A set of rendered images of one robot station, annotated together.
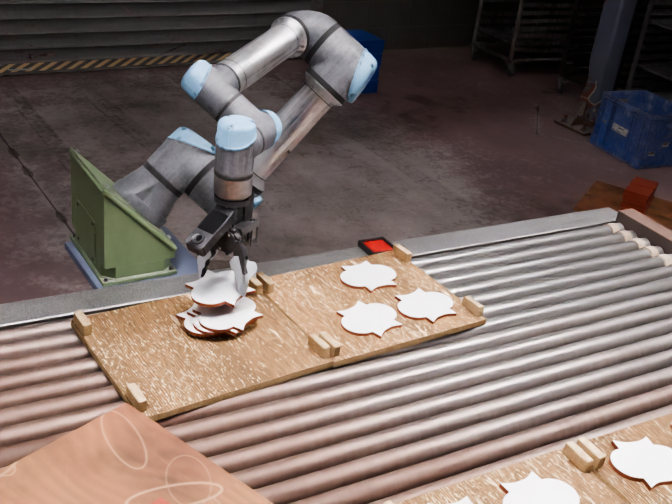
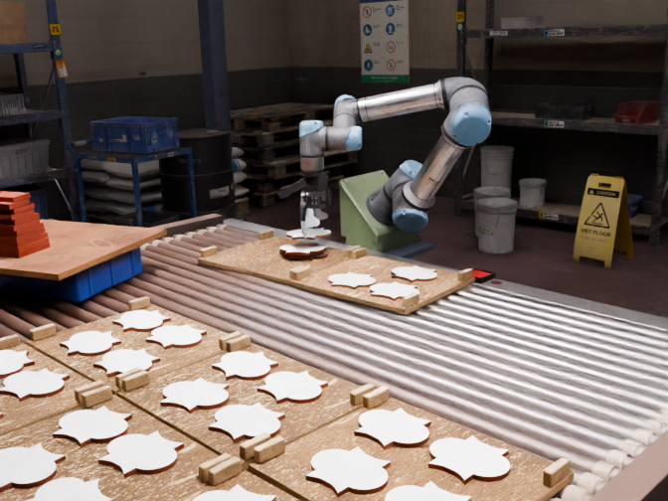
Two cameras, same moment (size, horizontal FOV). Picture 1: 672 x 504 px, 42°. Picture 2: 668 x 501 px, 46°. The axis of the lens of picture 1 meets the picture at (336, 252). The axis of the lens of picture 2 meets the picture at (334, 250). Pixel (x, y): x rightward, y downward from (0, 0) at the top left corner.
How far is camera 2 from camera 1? 2.48 m
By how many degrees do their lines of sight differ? 72
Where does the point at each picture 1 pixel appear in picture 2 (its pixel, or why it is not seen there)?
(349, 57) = (455, 106)
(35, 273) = not seen: hidden behind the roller
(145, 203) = (372, 202)
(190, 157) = (397, 176)
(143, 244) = (360, 226)
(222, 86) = (339, 108)
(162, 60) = not seen: outside the picture
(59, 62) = not seen: outside the picture
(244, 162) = (303, 145)
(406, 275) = (436, 283)
